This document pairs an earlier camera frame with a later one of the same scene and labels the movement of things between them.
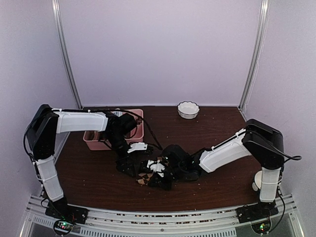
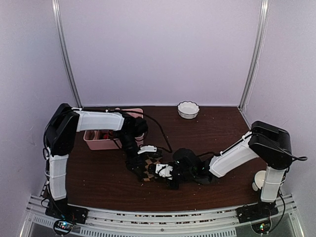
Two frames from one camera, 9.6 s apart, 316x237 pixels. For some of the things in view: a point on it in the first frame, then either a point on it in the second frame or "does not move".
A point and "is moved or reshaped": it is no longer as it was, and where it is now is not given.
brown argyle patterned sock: [144, 178] is moved or reshaped
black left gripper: [121, 166] to [130, 165]
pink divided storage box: [99, 140] does not move
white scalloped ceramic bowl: [188, 110] does not move
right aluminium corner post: [264, 14] does not move
